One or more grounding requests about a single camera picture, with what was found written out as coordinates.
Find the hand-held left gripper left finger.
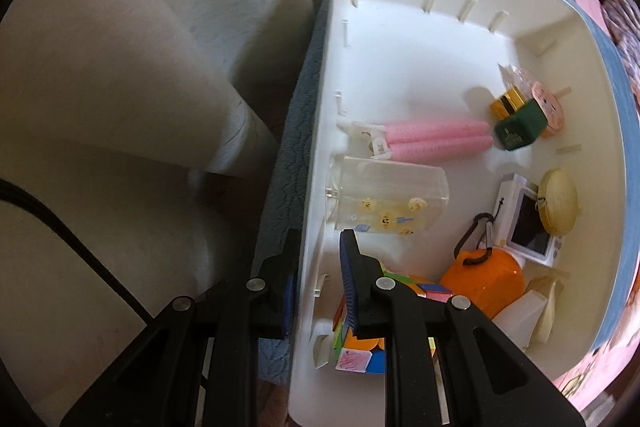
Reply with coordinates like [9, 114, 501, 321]
[60, 229, 303, 427]

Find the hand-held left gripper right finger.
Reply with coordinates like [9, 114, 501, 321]
[338, 229, 586, 427]

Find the colourful puzzle cube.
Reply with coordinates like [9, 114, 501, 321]
[330, 259, 454, 376]

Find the small clear patterned box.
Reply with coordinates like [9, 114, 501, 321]
[327, 154, 451, 239]

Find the orange round case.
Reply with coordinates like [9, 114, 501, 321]
[439, 212, 526, 321]

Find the white plastic fan-shaped piece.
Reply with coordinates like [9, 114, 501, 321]
[492, 291, 552, 351]

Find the white toy camera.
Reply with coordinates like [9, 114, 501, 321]
[492, 173, 559, 267]

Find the round gold case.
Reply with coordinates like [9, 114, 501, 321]
[538, 167, 580, 236]

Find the green bottle with gold cap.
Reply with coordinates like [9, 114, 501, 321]
[489, 88, 549, 153]

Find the white plastic tray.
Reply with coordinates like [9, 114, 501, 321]
[287, 0, 629, 427]

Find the pink correction tape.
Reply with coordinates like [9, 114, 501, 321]
[499, 64, 566, 138]

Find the blue fleece mat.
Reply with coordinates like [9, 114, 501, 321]
[255, 0, 640, 389]

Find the pink bear print quilt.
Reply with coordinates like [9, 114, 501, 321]
[554, 267, 640, 414]

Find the white patterned curtain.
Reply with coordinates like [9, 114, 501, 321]
[0, 0, 347, 427]

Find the purple floral blanket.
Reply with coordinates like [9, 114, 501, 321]
[599, 0, 640, 74]

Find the thick black cable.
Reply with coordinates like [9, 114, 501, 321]
[0, 179, 157, 324]

